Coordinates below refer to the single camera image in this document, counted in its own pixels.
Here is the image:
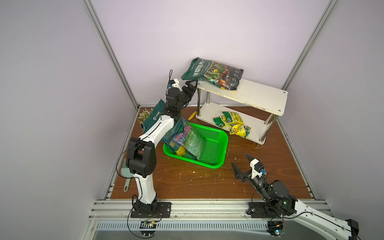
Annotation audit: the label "large dark green soil bag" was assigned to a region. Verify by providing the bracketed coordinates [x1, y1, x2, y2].
[141, 100, 187, 156]

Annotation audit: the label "green flower print soil bag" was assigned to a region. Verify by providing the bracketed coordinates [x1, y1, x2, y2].
[181, 58, 244, 91]

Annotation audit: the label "yellow green small fertilizer bag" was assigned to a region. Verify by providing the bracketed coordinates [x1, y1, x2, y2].
[213, 112, 244, 129]

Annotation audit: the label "blue and green fertilizer bag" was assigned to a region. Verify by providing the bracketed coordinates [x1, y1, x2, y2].
[173, 119, 207, 161]

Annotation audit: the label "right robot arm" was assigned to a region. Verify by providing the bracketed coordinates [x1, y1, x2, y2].
[231, 154, 360, 240]

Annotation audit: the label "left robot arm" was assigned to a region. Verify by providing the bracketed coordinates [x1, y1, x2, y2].
[126, 79, 198, 212]

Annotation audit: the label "white two-tier shelf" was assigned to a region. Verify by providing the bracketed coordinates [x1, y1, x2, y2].
[196, 80, 289, 145]

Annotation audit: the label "potted plant in grey pot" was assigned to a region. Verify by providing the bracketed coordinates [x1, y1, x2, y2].
[138, 108, 153, 124]

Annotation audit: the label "green plastic basket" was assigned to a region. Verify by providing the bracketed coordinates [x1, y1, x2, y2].
[163, 123, 229, 169]

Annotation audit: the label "right controller board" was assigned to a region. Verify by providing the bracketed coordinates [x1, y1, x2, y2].
[267, 221, 286, 238]

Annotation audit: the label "controller board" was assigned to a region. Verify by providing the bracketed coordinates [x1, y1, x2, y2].
[139, 221, 158, 239]
[267, 221, 286, 238]

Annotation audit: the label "teal plastic dustpan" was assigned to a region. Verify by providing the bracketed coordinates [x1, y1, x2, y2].
[120, 159, 134, 192]

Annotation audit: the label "left controller board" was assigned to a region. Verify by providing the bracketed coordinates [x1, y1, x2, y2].
[139, 221, 158, 239]

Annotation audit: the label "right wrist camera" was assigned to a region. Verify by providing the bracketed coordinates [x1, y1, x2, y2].
[250, 159, 268, 179]

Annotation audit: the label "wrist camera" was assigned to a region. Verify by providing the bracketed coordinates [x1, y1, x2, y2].
[250, 159, 268, 179]
[167, 79, 182, 91]

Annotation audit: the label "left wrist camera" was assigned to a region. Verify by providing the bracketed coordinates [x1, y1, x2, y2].
[167, 79, 182, 91]

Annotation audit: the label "yellow tool handle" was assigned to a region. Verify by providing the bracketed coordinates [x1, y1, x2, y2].
[188, 111, 197, 121]

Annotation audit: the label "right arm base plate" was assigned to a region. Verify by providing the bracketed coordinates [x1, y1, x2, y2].
[246, 202, 292, 218]

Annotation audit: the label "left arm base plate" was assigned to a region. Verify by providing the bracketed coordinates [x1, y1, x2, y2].
[130, 201, 172, 219]

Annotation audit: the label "aluminium mounting rail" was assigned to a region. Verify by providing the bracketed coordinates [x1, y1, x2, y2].
[88, 199, 273, 232]

